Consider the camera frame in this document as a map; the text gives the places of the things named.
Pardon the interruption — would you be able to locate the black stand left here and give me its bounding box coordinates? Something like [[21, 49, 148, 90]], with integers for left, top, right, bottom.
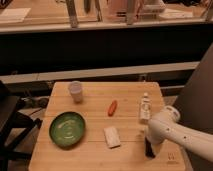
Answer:
[[0, 80, 42, 171]]

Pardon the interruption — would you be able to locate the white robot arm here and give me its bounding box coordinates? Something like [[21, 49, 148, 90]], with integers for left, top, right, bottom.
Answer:
[[145, 105, 213, 162]]

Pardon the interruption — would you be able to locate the green ceramic bowl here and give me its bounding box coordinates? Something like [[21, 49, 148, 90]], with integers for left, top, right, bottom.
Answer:
[[49, 112, 86, 148]]

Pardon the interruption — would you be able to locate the grey chair right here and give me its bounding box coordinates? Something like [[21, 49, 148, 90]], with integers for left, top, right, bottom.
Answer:
[[173, 43, 213, 171]]

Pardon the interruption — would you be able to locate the white squeeze tube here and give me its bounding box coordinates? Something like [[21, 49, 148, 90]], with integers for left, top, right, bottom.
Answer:
[[139, 92, 151, 122]]

